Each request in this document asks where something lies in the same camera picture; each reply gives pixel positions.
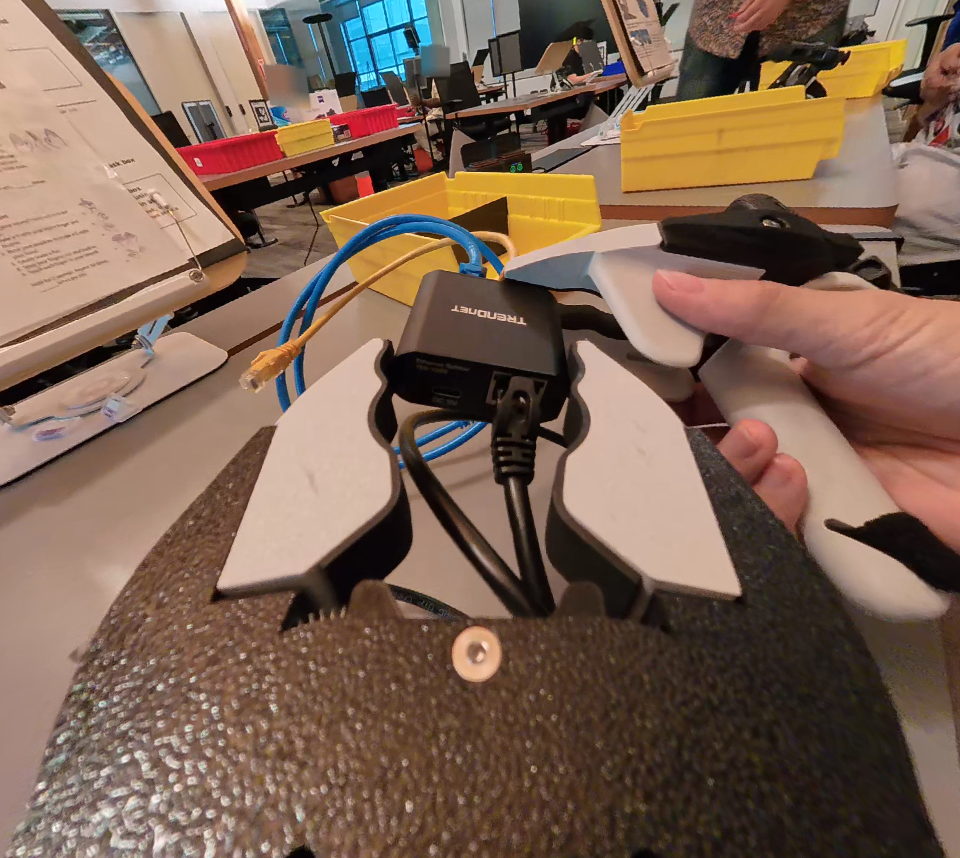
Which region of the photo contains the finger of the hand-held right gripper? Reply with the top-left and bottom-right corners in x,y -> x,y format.
502,222 -> 669,294

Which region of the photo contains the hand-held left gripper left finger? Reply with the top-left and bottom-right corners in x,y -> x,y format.
213,338 -> 415,603

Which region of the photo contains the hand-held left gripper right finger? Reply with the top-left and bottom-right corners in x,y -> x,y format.
545,338 -> 745,610

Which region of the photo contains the blue network cable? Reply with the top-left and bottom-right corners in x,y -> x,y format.
276,213 -> 505,463

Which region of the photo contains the black network splitter box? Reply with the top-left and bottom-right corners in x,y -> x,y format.
390,270 -> 570,424

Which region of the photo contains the black network cable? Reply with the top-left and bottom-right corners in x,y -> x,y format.
397,375 -> 573,621

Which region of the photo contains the yellow network cable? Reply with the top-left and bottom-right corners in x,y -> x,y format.
238,232 -> 520,396

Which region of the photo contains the wooden background desk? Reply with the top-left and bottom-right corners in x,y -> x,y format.
196,123 -> 421,193

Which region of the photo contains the person's right hand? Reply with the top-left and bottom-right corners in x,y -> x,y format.
651,269 -> 960,537

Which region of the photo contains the yellow bin with black divider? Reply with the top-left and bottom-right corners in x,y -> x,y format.
320,170 -> 603,308

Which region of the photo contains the yellow plastic bin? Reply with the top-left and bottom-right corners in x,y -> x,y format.
619,84 -> 849,194
757,38 -> 910,100

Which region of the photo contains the white board stand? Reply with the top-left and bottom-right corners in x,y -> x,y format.
0,314 -> 228,488

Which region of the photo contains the black tool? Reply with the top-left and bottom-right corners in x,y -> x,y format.
765,44 -> 852,98

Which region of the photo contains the black office chair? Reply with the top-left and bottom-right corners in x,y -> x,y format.
883,11 -> 960,105

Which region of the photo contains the red plastic bin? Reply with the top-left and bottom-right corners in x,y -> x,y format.
176,131 -> 285,175
330,104 -> 399,135

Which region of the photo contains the small yellow bin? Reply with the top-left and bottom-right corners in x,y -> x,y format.
275,119 -> 336,158

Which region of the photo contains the black floor lamp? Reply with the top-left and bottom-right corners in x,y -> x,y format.
302,12 -> 340,94

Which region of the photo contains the large black wall screen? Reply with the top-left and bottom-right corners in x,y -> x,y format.
517,0 -> 625,72

